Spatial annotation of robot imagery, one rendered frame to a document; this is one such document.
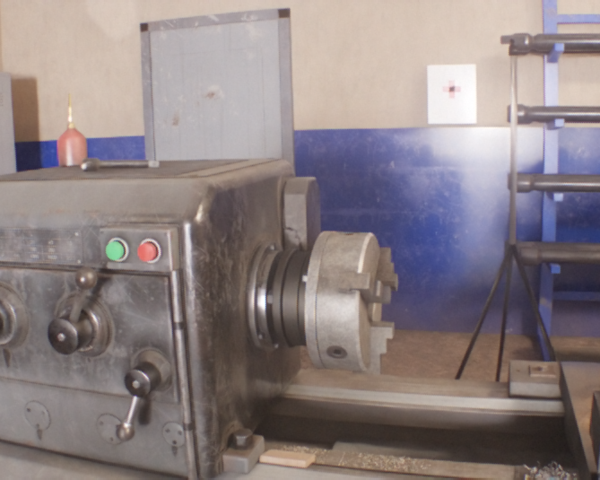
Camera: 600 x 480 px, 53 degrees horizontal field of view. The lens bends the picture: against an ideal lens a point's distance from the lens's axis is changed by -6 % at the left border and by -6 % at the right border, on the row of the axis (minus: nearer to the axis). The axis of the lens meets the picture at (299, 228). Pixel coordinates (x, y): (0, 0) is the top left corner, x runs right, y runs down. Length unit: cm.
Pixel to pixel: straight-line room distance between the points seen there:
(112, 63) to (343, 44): 174
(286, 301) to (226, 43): 344
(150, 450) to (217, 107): 351
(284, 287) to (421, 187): 308
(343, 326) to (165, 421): 33
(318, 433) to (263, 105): 312
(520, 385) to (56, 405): 91
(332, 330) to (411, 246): 317
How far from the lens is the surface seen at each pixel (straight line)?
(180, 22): 458
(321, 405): 138
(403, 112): 413
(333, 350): 109
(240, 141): 437
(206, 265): 97
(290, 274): 112
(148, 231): 95
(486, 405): 136
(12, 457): 128
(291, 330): 113
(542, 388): 139
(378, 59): 417
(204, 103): 447
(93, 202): 105
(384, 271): 120
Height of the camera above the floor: 142
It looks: 10 degrees down
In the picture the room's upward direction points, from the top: 2 degrees counter-clockwise
